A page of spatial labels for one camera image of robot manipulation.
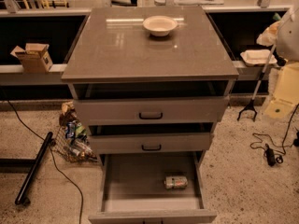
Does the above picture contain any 7up soda can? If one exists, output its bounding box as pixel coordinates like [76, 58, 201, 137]
[164, 175, 188, 189]

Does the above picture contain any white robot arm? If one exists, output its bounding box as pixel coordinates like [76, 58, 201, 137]
[277, 4, 299, 62]

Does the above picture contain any grey drawer cabinet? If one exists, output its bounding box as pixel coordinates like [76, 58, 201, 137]
[61, 6, 240, 161]

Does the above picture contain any grey top drawer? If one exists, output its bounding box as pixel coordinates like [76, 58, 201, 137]
[74, 80, 228, 125]

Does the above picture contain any grey drawer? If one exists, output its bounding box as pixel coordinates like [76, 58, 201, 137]
[89, 123, 214, 154]
[74, 80, 228, 125]
[89, 152, 217, 224]

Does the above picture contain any grey middle drawer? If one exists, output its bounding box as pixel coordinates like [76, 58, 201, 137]
[89, 123, 214, 154]

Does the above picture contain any grey bottom drawer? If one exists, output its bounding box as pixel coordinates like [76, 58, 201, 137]
[89, 152, 217, 224]

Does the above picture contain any white paper bowl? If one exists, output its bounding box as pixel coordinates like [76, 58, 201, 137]
[143, 16, 178, 37]

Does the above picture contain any reacher grabber tool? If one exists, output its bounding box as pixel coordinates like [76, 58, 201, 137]
[237, 41, 276, 121]

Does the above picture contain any black metal bar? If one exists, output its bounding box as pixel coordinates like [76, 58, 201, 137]
[14, 132, 53, 205]

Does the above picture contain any white takeout container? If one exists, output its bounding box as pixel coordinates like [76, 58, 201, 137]
[240, 49, 270, 66]

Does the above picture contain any open cardboard box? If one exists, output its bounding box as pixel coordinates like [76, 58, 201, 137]
[10, 43, 53, 73]

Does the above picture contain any wire basket of snacks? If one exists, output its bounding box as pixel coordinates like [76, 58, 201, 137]
[54, 101, 97, 162]

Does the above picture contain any black power adapter cable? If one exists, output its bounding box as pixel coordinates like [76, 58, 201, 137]
[249, 103, 299, 168]

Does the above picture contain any black floor cable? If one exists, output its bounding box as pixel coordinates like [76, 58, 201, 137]
[2, 91, 85, 224]

